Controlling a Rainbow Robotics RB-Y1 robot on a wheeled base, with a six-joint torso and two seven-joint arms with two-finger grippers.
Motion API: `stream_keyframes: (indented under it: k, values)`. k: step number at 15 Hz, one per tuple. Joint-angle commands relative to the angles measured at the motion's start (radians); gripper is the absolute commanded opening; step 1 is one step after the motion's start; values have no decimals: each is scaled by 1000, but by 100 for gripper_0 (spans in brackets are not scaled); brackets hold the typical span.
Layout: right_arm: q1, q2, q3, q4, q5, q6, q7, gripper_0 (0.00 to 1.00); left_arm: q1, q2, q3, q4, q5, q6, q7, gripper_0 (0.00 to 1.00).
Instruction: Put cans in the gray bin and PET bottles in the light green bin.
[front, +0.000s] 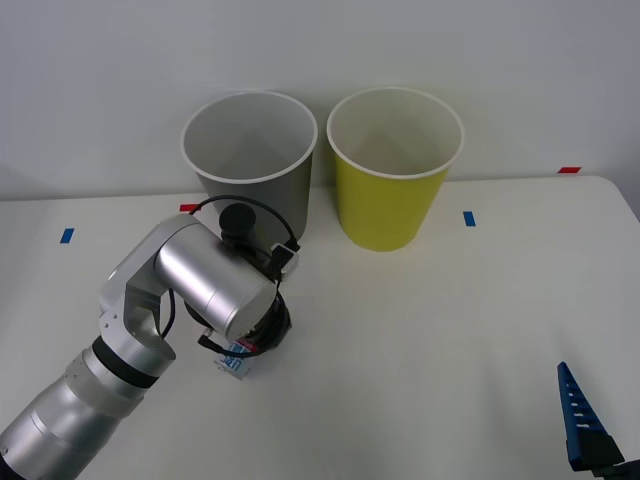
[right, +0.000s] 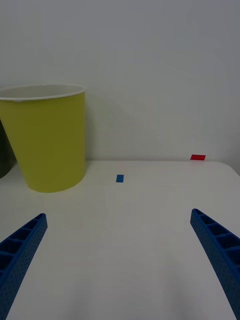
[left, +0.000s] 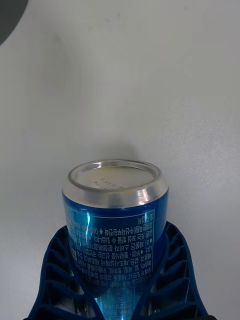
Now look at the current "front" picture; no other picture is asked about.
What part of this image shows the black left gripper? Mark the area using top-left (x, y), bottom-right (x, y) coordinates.
top-left (243, 293), bottom-right (293, 353)

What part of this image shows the yellow-green plastic waste bin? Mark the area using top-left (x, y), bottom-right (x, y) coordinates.
top-left (326, 87), bottom-right (466, 253)

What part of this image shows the blue and silver drink can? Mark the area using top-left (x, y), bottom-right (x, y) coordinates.
top-left (212, 339), bottom-right (258, 382)

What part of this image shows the grey plastic waste bin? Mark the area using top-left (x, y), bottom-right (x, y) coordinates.
top-left (179, 90), bottom-right (320, 251)

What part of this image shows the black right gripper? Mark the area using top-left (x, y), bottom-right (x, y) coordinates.
top-left (556, 361), bottom-right (640, 480)

